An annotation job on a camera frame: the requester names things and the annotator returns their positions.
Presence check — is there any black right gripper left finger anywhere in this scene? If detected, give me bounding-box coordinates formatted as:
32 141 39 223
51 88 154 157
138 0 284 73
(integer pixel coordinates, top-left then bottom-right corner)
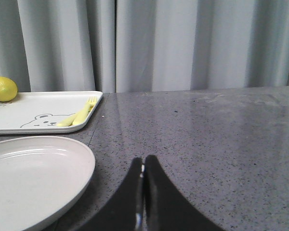
78 157 143 231

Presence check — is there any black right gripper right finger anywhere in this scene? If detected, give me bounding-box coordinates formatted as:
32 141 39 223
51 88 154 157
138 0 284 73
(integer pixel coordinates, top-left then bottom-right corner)
144 155 222 231

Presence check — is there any beige round plate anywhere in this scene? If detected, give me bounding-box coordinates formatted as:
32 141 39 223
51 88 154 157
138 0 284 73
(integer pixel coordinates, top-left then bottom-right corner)
0 136 95 231

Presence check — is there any white bear tray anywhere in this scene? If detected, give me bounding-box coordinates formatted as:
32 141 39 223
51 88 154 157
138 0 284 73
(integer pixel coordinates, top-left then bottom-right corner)
0 91 103 135

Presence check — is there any yellow plastic fork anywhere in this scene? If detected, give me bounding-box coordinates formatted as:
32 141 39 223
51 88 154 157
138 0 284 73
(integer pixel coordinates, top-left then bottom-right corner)
72 96 97 125

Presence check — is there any yellow plastic spoon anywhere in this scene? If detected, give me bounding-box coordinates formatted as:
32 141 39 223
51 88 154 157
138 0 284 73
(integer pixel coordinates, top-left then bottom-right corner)
56 114 77 127

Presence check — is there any yellow lemon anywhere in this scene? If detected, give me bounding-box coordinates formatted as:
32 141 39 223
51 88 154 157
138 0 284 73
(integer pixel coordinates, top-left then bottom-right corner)
0 77 18 102

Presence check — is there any grey curtain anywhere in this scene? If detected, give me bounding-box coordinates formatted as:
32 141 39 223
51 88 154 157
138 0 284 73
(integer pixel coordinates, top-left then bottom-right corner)
0 0 289 92

